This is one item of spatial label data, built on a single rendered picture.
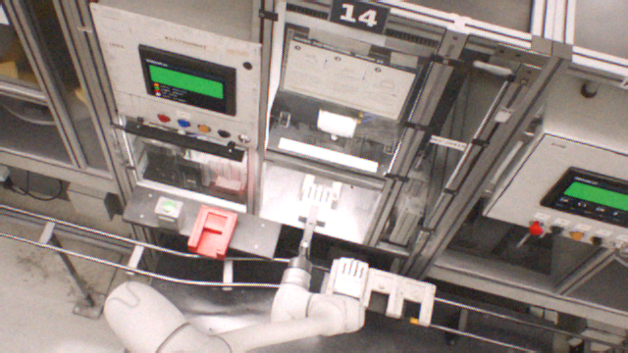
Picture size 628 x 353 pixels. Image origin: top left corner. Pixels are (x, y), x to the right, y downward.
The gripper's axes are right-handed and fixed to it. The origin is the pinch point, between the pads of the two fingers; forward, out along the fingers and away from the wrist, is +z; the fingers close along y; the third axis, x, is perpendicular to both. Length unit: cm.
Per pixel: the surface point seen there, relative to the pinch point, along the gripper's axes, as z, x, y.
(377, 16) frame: 2, -4, 98
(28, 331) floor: -40, 112, -104
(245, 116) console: 1, 24, 49
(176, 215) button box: -10.8, 43.7, -1.2
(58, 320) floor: -32, 101, -104
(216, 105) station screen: -1, 31, 54
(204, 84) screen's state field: -1, 34, 62
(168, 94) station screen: -1, 44, 53
